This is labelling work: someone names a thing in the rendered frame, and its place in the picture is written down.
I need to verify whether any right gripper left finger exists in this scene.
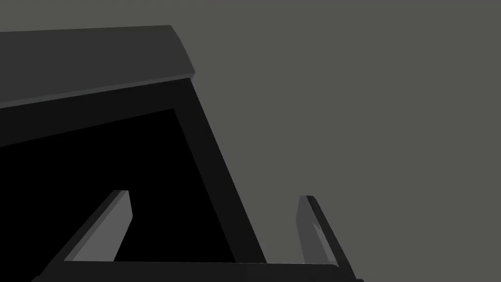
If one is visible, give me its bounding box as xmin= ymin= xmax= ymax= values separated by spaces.
xmin=62 ymin=189 xmax=134 ymax=263

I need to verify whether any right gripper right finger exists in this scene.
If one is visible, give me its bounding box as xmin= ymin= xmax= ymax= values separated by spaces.
xmin=295 ymin=195 xmax=350 ymax=269

